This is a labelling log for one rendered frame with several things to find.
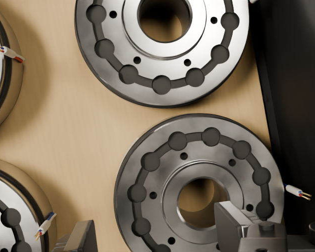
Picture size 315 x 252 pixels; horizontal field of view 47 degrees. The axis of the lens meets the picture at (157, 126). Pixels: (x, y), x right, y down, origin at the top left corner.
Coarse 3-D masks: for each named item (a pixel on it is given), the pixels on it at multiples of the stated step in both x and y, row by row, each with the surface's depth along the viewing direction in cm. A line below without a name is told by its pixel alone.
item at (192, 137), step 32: (160, 128) 21; (192, 128) 21; (224, 128) 21; (128, 160) 21; (160, 160) 21; (192, 160) 21; (224, 160) 21; (256, 160) 22; (128, 192) 21; (160, 192) 21; (256, 192) 21; (128, 224) 21; (160, 224) 21
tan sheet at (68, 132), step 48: (0, 0) 23; (48, 0) 23; (48, 48) 23; (48, 96) 23; (96, 96) 24; (240, 96) 24; (0, 144) 23; (48, 144) 24; (96, 144) 24; (48, 192) 24; (96, 192) 24; (192, 192) 24; (96, 240) 24
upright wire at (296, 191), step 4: (284, 184) 22; (288, 184) 22; (284, 188) 22; (288, 188) 21; (292, 188) 21; (296, 188) 21; (292, 192) 21; (296, 192) 20; (300, 192) 20; (304, 192) 20; (304, 196) 20
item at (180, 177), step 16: (208, 160) 21; (176, 176) 20; (192, 176) 21; (208, 176) 21; (224, 176) 21; (176, 192) 20; (224, 192) 21; (240, 192) 21; (160, 208) 21; (176, 208) 21; (240, 208) 21; (176, 224) 21; (192, 224) 21; (208, 224) 21; (192, 240) 21; (208, 240) 21
